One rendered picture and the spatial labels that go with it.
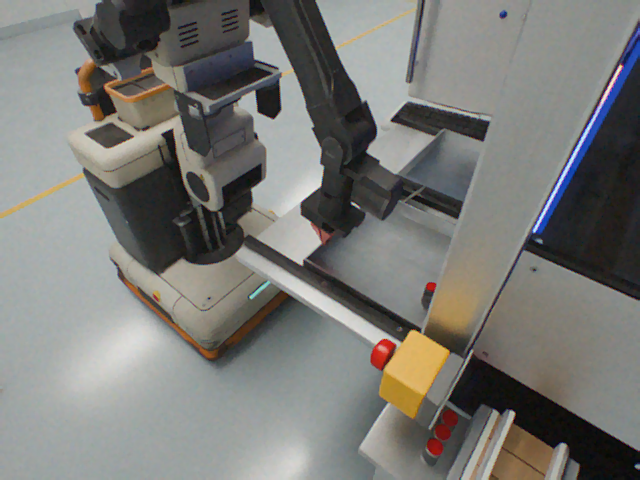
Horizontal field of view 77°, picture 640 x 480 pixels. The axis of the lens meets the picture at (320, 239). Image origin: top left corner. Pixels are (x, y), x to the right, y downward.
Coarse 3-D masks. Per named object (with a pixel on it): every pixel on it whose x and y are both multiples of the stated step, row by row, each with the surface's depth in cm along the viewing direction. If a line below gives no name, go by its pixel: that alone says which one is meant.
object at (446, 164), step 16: (432, 144) 105; (448, 144) 109; (464, 144) 107; (480, 144) 104; (416, 160) 101; (432, 160) 103; (448, 160) 103; (464, 160) 103; (400, 176) 93; (416, 176) 98; (432, 176) 98; (448, 176) 98; (464, 176) 98; (432, 192) 90; (448, 192) 94; (464, 192) 94
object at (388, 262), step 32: (384, 224) 86; (416, 224) 86; (448, 224) 82; (320, 256) 80; (352, 256) 80; (384, 256) 80; (416, 256) 80; (352, 288) 70; (384, 288) 74; (416, 288) 74; (416, 320) 69
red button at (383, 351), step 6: (384, 342) 51; (390, 342) 52; (378, 348) 51; (384, 348) 51; (390, 348) 51; (372, 354) 51; (378, 354) 50; (384, 354) 50; (390, 354) 51; (372, 360) 51; (378, 360) 50; (384, 360) 50; (378, 366) 51; (384, 366) 52
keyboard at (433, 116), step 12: (408, 108) 134; (420, 108) 134; (432, 108) 134; (396, 120) 131; (420, 120) 128; (432, 120) 129; (444, 120) 128; (456, 120) 129; (468, 120) 129; (480, 120) 129; (456, 132) 124; (468, 132) 124; (480, 132) 123
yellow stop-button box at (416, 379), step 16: (416, 336) 50; (400, 352) 48; (416, 352) 48; (432, 352) 48; (448, 352) 49; (384, 368) 47; (400, 368) 47; (416, 368) 47; (432, 368) 47; (448, 368) 47; (384, 384) 49; (400, 384) 46; (416, 384) 46; (432, 384) 46; (448, 384) 46; (400, 400) 49; (416, 400) 46; (432, 400) 44; (416, 416) 49; (432, 416) 46
